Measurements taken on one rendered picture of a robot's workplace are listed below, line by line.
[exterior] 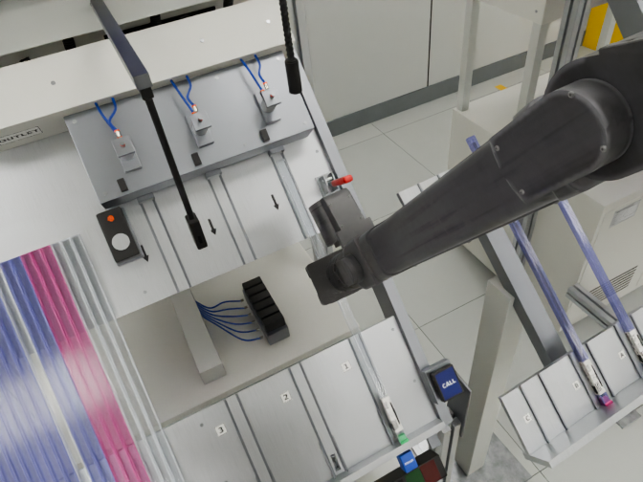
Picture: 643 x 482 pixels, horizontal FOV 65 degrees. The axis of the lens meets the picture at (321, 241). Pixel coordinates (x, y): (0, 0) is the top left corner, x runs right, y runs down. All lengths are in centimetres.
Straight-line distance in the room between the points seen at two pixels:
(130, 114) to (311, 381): 49
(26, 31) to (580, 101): 71
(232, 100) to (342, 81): 204
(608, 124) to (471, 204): 16
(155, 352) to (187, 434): 42
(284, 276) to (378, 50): 183
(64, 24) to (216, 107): 23
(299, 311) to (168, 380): 32
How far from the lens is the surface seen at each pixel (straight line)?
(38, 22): 82
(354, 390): 88
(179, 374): 118
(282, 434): 86
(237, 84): 83
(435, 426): 92
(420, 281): 209
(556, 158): 26
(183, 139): 80
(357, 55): 283
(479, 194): 36
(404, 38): 297
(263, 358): 115
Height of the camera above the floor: 155
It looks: 43 degrees down
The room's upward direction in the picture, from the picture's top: 8 degrees counter-clockwise
